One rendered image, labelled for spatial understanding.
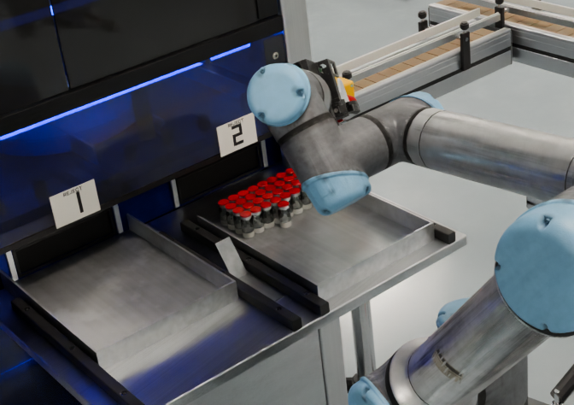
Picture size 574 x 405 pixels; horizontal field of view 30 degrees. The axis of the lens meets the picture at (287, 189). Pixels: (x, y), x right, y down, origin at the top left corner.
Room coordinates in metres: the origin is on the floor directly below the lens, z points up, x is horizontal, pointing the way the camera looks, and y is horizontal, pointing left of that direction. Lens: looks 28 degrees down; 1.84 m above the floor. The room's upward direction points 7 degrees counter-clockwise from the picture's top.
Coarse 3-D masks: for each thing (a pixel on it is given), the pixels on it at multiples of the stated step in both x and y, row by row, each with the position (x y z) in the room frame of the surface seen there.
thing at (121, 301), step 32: (128, 224) 1.74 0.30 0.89; (96, 256) 1.66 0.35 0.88; (128, 256) 1.64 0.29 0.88; (160, 256) 1.63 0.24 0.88; (192, 256) 1.56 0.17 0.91; (32, 288) 1.58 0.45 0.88; (64, 288) 1.56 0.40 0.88; (96, 288) 1.55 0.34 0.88; (128, 288) 1.54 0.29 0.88; (160, 288) 1.53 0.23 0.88; (192, 288) 1.51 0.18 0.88; (224, 288) 1.45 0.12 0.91; (64, 320) 1.46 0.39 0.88; (96, 320) 1.45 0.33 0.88; (128, 320) 1.44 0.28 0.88; (160, 320) 1.38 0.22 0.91; (192, 320) 1.41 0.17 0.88; (96, 352) 1.32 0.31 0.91; (128, 352) 1.35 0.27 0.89
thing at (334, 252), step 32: (320, 224) 1.67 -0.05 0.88; (352, 224) 1.66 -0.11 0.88; (384, 224) 1.64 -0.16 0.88; (416, 224) 1.60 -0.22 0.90; (256, 256) 1.56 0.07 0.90; (288, 256) 1.57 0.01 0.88; (320, 256) 1.56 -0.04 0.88; (352, 256) 1.55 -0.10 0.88; (384, 256) 1.51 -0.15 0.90; (320, 288) 1.43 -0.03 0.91
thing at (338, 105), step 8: (296, 64) 1.34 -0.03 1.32; (304, 64) 1.33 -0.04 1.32; (312, 64) 1.36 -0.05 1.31; (320, 64) 1.38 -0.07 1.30; (328, 64) 1.38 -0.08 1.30; (320, 72) 1.38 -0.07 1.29; (328, 72) 1.37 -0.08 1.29; (336, 72) 1.41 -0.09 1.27; (328, 80) 1.37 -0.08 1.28; (336, 88) 1.36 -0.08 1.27; (336, 96) 1.36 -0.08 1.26; (336, 104) 1.36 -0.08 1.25; (344, 104) 1.36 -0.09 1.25; (336, 112) 1.35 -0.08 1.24; (344, 112) 1.35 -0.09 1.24
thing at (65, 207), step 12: (72, 192) 1.60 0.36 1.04; (84, 192) 1.61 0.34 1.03; (96, 192) 1.63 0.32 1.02; (60, 204) 1.59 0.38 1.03; (72, 204) 1.60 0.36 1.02; (84, 204) 1.61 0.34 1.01; (96, 204) 1.62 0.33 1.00; (60, 216) 1.58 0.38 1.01; (72, 216) 1.60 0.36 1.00; (84, 216) 1.61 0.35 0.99
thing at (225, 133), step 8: (232, 120) 1.80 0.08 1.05; (240, 120) 1.80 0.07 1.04; (248, 120) 1.81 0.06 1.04; (216, 128) 1.77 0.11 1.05; (224, 128) 1.78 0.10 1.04; (248, 128) 1.81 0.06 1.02; (224, 136) 1.78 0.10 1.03; (240, 136) 1.80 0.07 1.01; (248, 136) 1.81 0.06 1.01; (256, 136) 1.82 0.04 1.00; (224, 144) 1.78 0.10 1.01; (232, 144) 1.79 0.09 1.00; (240, 144) 1.80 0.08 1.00; (248, 144) 1.81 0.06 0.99; (224, 152) 1.78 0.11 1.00
